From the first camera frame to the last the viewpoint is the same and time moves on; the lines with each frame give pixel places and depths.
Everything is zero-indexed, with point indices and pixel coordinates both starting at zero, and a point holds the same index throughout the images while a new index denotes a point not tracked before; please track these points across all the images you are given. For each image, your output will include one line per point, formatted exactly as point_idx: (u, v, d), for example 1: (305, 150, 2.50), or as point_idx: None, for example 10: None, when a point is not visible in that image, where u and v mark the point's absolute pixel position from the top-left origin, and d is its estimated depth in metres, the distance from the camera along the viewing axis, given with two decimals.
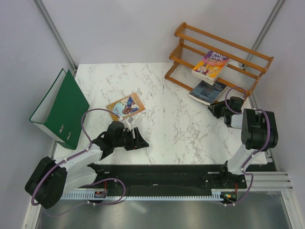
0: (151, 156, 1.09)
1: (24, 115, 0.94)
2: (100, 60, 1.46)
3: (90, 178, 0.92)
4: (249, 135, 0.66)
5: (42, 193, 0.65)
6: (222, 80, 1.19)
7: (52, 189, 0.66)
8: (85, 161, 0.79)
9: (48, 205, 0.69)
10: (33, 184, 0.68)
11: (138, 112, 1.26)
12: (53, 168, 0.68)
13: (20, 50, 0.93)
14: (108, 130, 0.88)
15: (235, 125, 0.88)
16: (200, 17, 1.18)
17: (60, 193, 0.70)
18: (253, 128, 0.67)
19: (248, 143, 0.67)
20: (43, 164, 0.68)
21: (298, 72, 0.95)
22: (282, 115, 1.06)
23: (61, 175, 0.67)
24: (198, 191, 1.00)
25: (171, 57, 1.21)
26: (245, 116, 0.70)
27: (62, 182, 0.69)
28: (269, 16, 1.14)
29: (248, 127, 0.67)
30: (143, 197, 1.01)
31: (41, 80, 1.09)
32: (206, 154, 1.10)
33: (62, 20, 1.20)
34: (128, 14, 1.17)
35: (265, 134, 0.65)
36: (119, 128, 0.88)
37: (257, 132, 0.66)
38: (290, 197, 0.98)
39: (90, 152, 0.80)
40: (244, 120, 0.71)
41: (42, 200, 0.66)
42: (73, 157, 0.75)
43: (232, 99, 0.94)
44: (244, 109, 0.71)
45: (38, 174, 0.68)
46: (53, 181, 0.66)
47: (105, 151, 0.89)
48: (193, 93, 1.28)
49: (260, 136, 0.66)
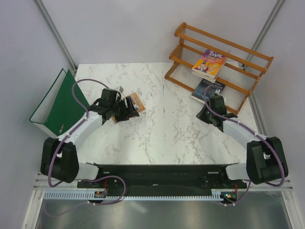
0: (151, 156, 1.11)
1: (23, 115, 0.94)
2: (100, 60, 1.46)
3: (93, 172, 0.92)
4: (260, 176, 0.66)
5: (60, 172, 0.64)
6: (230, 85, 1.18)
7: (67, 164, 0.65)
8: (89, 129, 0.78)
9: (71, 181, 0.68)
10: (47, 166, 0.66)
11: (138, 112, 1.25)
12: (59, 145, 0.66)
13: (21, 50, 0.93)
14: (103, 95, 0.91)
15: (227, 131, 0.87)
16: (200, 17, 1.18)
17: (77, 165, 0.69)
18: (262, 167, 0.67)
19: (258, 182, 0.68)
20: (48, 145, 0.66)
21: (298, 73, 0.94)
22: (282, 115, 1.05)
23: (70, 148, 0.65)
24: (198, 191, 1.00)
25: (171, 57, 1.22)
26: (251, 156, 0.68)
27: (75, 155, 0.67)
28: (269, 16, 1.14)
29: (259, 168, 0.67)
30: (144, 197, 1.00)
31: (41, 80, 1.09)
32: (206, 154, 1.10)
33: (62, 20, 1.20)
34: (129, 14, 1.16)
35: (274, 168, 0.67)
36: (114, 91, 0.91)
37: (267, 171, 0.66)
38: (290, 198, 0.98)
39: (90, 120, 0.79)
40: (249, 158, 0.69)
41: (62, 178, 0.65)
42: (74, 130, 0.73)
43: (213, 99, 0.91)
44: (247, 146, 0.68)
45: (48, 155, 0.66)
46: (65, 157, 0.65)
47: (105, 116, 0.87)
48: (195, 94, 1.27)
49: (270, 172, 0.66)
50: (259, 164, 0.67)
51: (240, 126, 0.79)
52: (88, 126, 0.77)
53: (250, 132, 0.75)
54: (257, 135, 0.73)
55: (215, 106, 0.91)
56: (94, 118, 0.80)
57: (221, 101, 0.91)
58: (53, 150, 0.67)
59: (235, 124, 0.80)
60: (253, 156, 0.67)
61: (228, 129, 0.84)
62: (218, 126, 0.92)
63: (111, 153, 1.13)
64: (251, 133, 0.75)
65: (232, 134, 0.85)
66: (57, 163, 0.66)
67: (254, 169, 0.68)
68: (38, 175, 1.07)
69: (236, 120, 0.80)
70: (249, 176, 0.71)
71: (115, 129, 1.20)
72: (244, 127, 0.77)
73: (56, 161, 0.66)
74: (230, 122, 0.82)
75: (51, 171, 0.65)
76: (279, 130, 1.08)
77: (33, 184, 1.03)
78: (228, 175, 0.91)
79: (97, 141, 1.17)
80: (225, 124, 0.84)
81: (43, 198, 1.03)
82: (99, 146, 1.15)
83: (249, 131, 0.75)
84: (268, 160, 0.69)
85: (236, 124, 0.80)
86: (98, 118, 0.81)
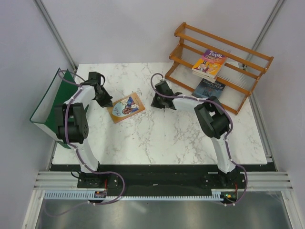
0: (151, 157, 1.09)
1: (23, 115, 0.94)
2: (100, 60, 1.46)
3: (95, 162, 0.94)
4: (212, 129, 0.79)
5: (76, 130, 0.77)
6: (231, 85, 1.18)
7: (80, 121, 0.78)
8: (86, 96, 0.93)
9: (86, 136, 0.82)
10: (61, 129, 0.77)
11: (138, 112, 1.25)
12: (68, 107, 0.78)
13: (21, 50, 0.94)
14: (90, 76, 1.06)
15: (178, 107, 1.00)
16: (200, 17, 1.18)
17: (86, 124, 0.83)
18: (211, 120, 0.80)
19: (216, 135, 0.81)
20: (59, 109, 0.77)
21: (298, 72, 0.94)
22: (282, 114, 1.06)
23: (79, 106, 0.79)
24: (198, 191, 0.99)
25: (171, 57, 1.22)
26: (199, 116, 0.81)
27: (84, 113, 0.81)
28: (270, 16, 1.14)
29: (209, 122, 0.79)
30: (144, 197, 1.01)
31: (41, 81, 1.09)
32: (206, 154, 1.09)
33: (62, 20, 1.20)
34: (128, 13, 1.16)
35: (221, 118, 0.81)
36: (98, 73, 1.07)
37: (215, 122, 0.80)
38: (290, 198, 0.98)
39: (85, 89, 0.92)
40: (199, 119, 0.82)
41: (79, 134, 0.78)
42: (76, 96, 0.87)
43: (159, 86, 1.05)
44: (195, 109, 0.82)
45: (61, 119, 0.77)
46: (77, 116, 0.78)
47: (96, 89, 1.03)
48: (195, 94, 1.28)
49: (219, 122, 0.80)
50: (208, 119, 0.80)
51: (185, 98, 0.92)
52: (86, 93, 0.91)
53: (194, 100, 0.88)
54: (199, 100, 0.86)
55: (162, 91, 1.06)
56: (89, 87, 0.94)
57: (166, 86, 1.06)
58: (64, 113, 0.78)
59: (182, 98, 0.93)
60: (201, 115, 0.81)
61: (178, 104, 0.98)
62: (170, 106, 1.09)
63: (111, 153, 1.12)
64: (195, 100, 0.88)
65: (182, 108, 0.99)
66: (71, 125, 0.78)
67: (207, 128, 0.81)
68: (38, 175, 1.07)
69: (181, 96, 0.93)
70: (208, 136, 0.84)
71: (115, 129, 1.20)
72: (188, 98, 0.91)
73: (69, 124, 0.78)
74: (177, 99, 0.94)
75: (67, 132, 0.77)
76: (279, 130, 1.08)
77: (33, 184, 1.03)
78: (223, 170, 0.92)
79: (97, 141, 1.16)
80: (175, 102, 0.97)
81: (43, 198, 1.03)
82: (99, 146, 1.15)
83: (193, 100, 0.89)
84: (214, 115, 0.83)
85: (182, 98, 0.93)
86: (92, 87, 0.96)
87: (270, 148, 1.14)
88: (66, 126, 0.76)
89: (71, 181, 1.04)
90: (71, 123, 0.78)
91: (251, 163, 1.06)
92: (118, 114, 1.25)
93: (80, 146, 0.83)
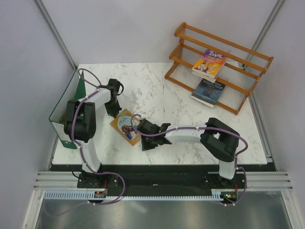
0: (151, 156, 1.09)
1: (23, 115, 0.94)
2: (100, 60, 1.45)
3: (97, 162, 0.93)
4: (228, 154, 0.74)
5: (82, 129, 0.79)
6: (231, 85, 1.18)
7: (89, 121, 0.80)
8: (103, 98, 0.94)
9: (91, 136, 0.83)
10: (69, 125, 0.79)
11: (127, 141, 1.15)
12: (80, 105, 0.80)
13: (21, 51, 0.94)
14: (110, 81, 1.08)
15: (176, 141, 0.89)
16: (200, 18, 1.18)
17: (95, 124, 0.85)
18: (224, 146, 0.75)
19: (233, 157, 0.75)
20: (71, 106, 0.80)
21: (298, 72, 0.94)
22: (282, 115, 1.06)
23: (91, 106, 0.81)
24: (198, 191, 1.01)
25: (171, 57, 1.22)
26: (210, 146, 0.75)
27: (94, 114, 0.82)
28: (270, 16, 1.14)
29: (223, 148, 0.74)
30: (143, 197, 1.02)
31: (42, 81, 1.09)
32: (206, 154, 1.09)
33: (62, 20, 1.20)
34: (129, 13, 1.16)
35: (232, 138, 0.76)
36: (118, 82, 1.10)
37: (228, 146, 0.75)
38: (290, 198, 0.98)
39: (101, 91, 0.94)
40: (212, 149, 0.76)
41: (85, 133, 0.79)
42: (92, 96, 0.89)
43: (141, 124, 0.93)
44: (203, 141, 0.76)
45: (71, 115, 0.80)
46: (86, 115, 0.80)
47: (112, 94, 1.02)
48: (195, 94, 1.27)
49: (233, 143, 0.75)
50: (220, 146, 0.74)
51: (179, 130, 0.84)
52: (101, 96, 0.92)
53: (193, 129, 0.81)
54: (199, 128, 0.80)
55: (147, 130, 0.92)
56: (106, 90, 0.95)
57: (148, 123, 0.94)
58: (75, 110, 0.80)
59: (177, 131, 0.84)
60: (212, 145, 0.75)
61: (175, 139, 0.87)
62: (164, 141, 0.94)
63: (111, 153, 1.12)
64: (194, 129, 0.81)
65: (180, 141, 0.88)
66: (79, 122, 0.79)
67: (222, 154, 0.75)
68: (38, 175, 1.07)
69: (174, 128, 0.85)
70: (226, 161, 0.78)
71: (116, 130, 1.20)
72: (184, 128, 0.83)
73: (77, 122, 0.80)
74: (170, 132, 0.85)
75: (74, 129, 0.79)
76: (279, 130, 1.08)
77: (33, 184, 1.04)
78: (228, 177, 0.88)
79: (97, 141, 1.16)
80: (170, 138, 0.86)
81: (43, 198, 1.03)
82: (99, 146, 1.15)
83: (191, 129, 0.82)
84: (222, 137, 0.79)
85: (176, 130, 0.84)
86: (108, 91, 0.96)
87: (270, 148, 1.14)
88: (74, 122, 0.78)
89: (71, 181, 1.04)
90: (80, 121, 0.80)
91: (252, 163, 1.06)
92: (120, 122, 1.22)
93: (85, 144, 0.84)
